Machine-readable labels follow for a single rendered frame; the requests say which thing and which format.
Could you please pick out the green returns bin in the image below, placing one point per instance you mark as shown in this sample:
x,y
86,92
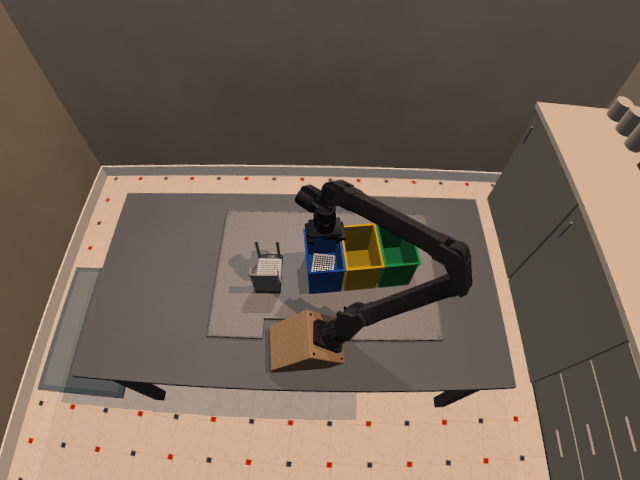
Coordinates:
x,y
398,252

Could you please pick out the yellow recycle bin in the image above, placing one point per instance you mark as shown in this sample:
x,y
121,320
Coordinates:
x,y
362,253

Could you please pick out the blue open bin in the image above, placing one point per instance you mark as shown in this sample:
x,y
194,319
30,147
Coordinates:
x,y
325,281

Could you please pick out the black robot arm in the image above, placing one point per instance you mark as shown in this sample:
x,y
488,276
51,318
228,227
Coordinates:
x,y
450,252

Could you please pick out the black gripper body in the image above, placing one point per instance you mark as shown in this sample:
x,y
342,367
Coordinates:
x,y
328,232

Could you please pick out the white well plate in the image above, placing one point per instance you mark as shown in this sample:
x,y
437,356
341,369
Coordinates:
x,y
269,265

